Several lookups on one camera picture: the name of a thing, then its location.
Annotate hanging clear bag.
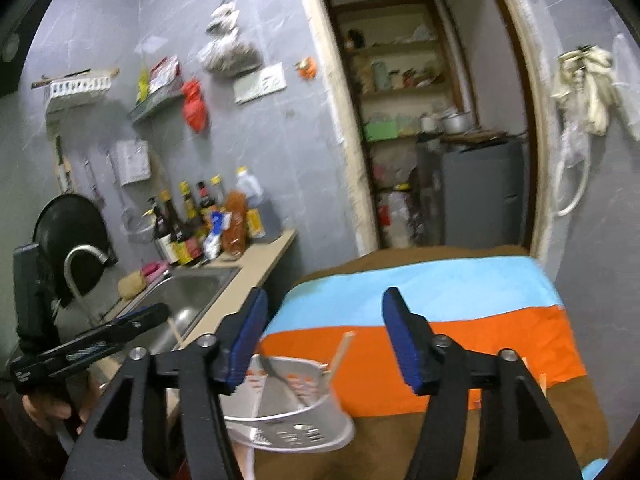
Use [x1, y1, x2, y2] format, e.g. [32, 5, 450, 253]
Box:
[197, 2, 263, 78]

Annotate worn door frame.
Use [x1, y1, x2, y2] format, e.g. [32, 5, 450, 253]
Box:
[290, 0, 571, 281]

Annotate teal canister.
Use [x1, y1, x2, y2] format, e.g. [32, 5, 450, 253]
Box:
[371, 61, 391, 92]

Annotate yellow sponge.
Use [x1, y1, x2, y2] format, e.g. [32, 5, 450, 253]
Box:
[118, 271, 148, 301]

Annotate orange spice packet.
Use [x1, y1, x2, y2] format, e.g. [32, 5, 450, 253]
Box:
[222, 190, 250, 256]

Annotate hanging metal strainer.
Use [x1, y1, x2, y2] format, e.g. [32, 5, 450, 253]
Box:
[107, 150, 153, 241]

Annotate red food packets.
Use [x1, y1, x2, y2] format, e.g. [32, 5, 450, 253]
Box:
[149, 56, 182, 95]

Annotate metal cooking pot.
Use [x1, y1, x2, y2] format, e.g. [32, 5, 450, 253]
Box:
[440, 110, 473, 135]

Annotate blue and white packet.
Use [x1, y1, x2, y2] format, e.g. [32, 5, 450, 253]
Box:
[202, 210, 232, 260]

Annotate black wok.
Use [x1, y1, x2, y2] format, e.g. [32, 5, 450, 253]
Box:
[31, 194, 118, 306]

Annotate wooden storage shelf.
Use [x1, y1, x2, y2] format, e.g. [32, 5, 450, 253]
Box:
[327, 0, 473, 143]

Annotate white mesh bag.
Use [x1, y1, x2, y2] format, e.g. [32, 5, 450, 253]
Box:
[612, 34, 640, 142]

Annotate dark sauce bottle yellow cap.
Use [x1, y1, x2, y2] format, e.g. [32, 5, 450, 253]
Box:
[179, 181, 205, 256]

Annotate black range hood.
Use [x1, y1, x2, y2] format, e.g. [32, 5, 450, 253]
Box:
[0, 0, 63, 98]

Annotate clear plastic bag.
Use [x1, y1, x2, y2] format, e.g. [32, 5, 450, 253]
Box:
[560, 120, 588, 171]

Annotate steel faucet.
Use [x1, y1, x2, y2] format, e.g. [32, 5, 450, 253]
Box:
[64, 244, 111, 311]

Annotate white wall box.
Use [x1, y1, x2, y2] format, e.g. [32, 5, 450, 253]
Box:
[111, 139, 152, 186]

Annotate large cooking oil jug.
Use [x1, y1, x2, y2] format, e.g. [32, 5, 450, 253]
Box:
[235, 166, 283, 245]

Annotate person's left hand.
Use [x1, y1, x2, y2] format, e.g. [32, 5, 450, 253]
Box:
[20, 385, 93, 436]

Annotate white wall basket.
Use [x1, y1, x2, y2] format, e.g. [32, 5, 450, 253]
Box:
[42, 71, 113, 113]

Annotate metal wall shelf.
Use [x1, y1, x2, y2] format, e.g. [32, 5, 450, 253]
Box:
[129, 91, 185, 125]

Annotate green box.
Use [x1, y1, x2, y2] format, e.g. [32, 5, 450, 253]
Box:
[362, 117, 401, 142]

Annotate white wall socket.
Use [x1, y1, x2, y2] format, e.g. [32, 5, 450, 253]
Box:
[234, 63, 287, 105]

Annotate dark sauce bottle yellow label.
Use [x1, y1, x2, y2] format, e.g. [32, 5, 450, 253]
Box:
[159, 190, 193, 267]

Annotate white plastic utensil holder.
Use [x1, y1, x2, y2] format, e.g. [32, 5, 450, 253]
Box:
[222, 354, 357, 456]

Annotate dark sauce bottle red cap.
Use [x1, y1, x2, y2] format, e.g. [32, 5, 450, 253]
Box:
[196, 181, 217, 221]

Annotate pale rubber gloves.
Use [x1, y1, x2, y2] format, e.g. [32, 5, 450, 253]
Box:
[550, 46, 623, 136]

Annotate steel kitchen sink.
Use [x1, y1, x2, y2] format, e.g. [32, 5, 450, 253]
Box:
[112, 265, 242, 356]

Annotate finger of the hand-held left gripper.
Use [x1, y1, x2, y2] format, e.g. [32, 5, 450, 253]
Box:
[60, 327, 151, 368]
[75, 302, 171, 345]

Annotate metal fork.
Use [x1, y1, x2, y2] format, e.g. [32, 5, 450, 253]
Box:
[257, 355, 311, 408]

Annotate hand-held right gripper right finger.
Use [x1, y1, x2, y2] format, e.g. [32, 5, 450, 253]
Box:
[381, 286, 585, 480]

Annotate wooden board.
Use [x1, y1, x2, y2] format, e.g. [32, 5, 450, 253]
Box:
[442, 130, 508, 143]

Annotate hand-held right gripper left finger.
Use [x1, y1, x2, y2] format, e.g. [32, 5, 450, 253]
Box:
[61, 287, 269, 480]

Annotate red plastic bag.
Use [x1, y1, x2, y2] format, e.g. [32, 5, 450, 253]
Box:
[181, 78, 208, 133]

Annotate wooden wall knife rack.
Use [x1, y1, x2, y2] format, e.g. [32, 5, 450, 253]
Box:
[50, 134, 73, 195]

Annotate hanging metal ladle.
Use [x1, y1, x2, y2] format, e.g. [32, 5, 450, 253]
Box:
[82, 157, 101, 201]

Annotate striped blanket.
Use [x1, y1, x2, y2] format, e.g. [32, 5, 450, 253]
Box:
[240, 245, 611, 480]

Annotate pink scrubber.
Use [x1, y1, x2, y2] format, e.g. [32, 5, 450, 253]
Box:
[141, 260, 171, 281]

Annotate grey appliance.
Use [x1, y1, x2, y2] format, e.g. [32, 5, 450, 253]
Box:
[417, 137, 531, 251]

